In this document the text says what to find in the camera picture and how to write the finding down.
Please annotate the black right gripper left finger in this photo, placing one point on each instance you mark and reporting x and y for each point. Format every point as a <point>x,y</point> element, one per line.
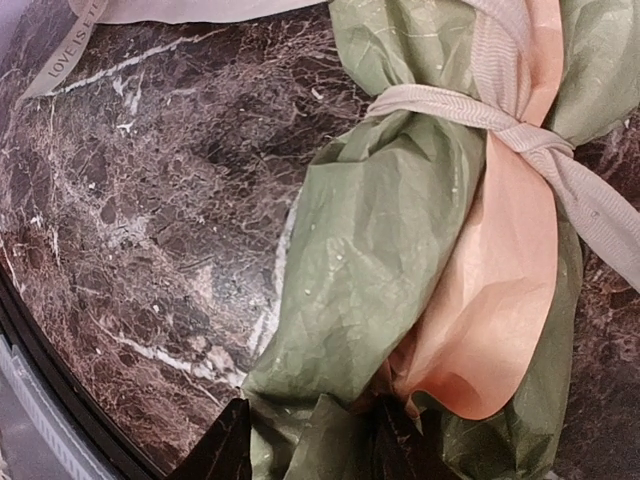
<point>223,453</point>

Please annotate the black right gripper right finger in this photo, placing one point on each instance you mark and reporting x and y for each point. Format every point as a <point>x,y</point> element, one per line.
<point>400,450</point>

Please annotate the flower bouquet green paper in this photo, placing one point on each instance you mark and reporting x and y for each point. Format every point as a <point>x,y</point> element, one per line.
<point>430,263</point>

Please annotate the beige ribbon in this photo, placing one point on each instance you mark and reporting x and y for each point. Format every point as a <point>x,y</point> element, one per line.
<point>509,36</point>

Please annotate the white slotted cable duct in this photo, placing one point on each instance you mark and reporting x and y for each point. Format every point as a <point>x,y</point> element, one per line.
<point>33,445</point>

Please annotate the black front table rail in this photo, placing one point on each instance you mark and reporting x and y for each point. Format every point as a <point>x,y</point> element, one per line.
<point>104,439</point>

